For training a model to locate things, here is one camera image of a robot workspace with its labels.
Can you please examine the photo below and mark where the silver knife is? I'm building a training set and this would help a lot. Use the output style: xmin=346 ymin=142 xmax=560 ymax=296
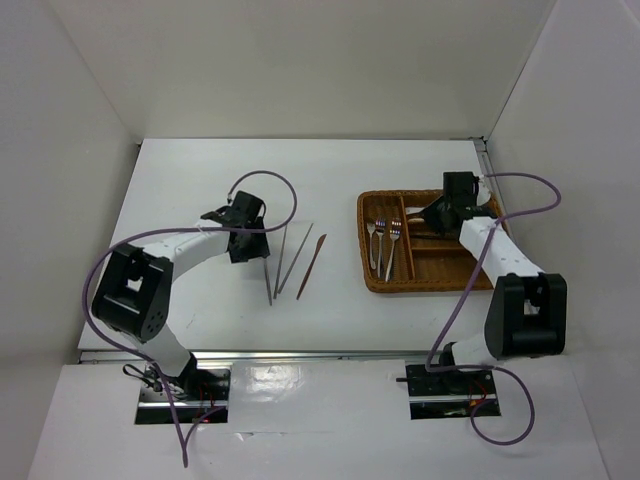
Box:
xmin=263 ymin=257 xmax=273 ymax=306

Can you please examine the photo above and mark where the small silver fork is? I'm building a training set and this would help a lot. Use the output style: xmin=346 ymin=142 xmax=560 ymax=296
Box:
xmin=366 ymin=221 xmax=377 ymax=270

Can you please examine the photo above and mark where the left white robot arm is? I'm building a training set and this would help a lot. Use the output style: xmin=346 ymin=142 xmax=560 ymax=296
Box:
xmin=91 ymin=191 xmax=270 ymax=399

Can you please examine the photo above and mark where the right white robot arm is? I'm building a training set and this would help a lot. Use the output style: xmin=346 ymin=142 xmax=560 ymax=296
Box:
xmin=424 ymin=172 xmax=567 ymax=392

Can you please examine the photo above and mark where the wicker divided tray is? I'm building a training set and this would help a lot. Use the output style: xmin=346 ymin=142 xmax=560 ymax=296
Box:
xmin=356 ymin=189 xmax=476 ymax=294

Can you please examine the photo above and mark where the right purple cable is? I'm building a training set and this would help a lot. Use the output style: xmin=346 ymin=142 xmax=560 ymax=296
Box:
xmin=425 ymin=172 xmax=561 ymax=445

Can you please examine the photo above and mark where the purple cable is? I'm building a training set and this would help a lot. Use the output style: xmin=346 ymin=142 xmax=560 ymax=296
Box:
xmin=82 ymin=171 xmax=300 ymax=469
xmin=425 ymin=172 xmax=561 ymax=445

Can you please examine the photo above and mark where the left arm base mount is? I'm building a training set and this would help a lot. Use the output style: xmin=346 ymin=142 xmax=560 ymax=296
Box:
xmin=122 ymin=364 xmax=231 ymax=425

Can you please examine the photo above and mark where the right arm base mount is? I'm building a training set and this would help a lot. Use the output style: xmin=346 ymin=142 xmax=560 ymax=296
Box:
xmin=395 ymin=364 xmax=501 ymax=420

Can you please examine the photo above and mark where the aluminium table rail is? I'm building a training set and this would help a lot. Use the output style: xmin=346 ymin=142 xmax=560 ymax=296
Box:
xmin=79 ymin=350 xmax=428 ymax=363

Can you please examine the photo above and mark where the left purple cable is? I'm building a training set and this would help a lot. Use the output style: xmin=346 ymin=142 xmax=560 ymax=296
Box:
xmin=82 ymin=171 xmax=300 ymax=469

